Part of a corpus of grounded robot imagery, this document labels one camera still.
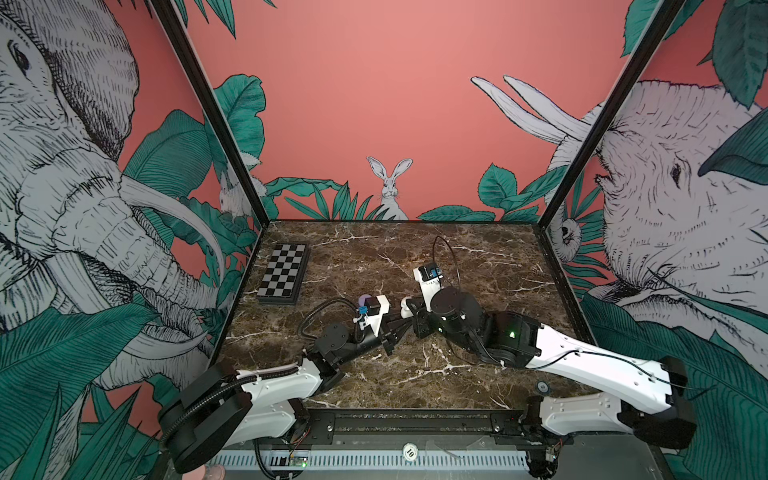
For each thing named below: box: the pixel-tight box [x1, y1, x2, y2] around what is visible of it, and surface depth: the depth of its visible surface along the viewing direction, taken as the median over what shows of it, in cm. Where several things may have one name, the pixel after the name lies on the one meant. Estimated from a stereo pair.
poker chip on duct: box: [402, 442, 419, 462], surface depth 72 cm
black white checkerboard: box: [256, 242, 311, 305], surface depth 103 cm
